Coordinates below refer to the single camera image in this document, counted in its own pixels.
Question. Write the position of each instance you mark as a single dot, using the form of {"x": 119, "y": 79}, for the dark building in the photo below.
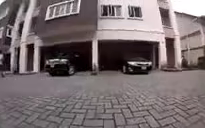
{"x": 0, "y": 30}

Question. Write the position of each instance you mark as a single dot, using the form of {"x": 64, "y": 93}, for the white and brown building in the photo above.
{"x": 123, "y": 26}

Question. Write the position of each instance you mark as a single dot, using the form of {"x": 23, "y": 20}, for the black car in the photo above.
{"x": 137, "y": 64}

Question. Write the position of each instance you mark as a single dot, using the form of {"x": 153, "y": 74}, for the dark suv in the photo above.
{"x": 59, "y": 65}

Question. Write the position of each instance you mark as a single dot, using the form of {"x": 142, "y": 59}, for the pale boundary wall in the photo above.
{"x": 198, "y": 55}

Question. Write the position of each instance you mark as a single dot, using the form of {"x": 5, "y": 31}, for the grey brick paved ground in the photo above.
{"x": 100, "y": 100}

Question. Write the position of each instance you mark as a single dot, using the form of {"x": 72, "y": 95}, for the pale building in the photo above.
{"x": 190, "y": 30}

